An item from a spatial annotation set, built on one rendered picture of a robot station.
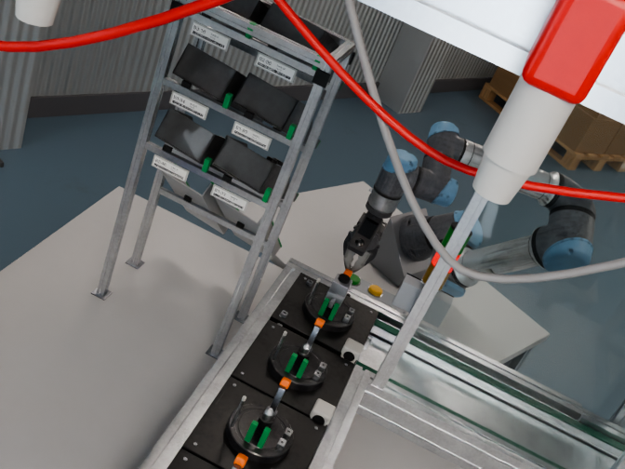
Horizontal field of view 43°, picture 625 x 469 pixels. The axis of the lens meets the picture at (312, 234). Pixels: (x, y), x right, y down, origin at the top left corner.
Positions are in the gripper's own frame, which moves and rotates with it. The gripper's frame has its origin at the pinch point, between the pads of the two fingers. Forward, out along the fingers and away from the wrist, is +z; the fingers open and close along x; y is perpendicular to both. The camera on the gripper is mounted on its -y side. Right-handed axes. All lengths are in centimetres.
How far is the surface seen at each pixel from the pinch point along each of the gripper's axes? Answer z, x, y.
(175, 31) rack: -52, 52, -31
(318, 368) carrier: 6.6, -4.7, -33.9
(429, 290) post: -20.0, -18.9, -24.9
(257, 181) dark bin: -26.0, 25.9, -26.1
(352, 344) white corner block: 7.2, -9.2, -18.9
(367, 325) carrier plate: 9.3, -10.7, -5.2
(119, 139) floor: 107, 154, 188
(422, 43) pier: 50, 41, 417
